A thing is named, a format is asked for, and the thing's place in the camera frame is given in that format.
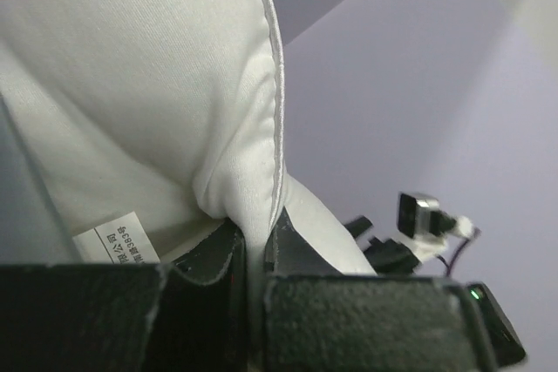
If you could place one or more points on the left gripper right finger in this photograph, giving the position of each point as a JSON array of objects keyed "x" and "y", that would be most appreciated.
[{"x": 316, "y": 319}]

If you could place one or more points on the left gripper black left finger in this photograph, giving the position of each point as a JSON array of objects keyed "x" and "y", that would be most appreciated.
[{"x": 189, "y": 315}]

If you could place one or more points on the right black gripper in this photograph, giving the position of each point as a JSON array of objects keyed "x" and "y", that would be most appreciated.
[{"x": 391, "y": 257}]

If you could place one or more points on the white pillow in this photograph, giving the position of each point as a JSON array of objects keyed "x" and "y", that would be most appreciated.
[{"x": 170, "y": 109}]

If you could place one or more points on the grey satin pillowcase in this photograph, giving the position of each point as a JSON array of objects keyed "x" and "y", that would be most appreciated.
[{"x": 31, "y": 229}]

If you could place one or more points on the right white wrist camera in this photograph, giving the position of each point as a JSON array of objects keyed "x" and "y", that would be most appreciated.
[{"x": 424, "y": 228}]

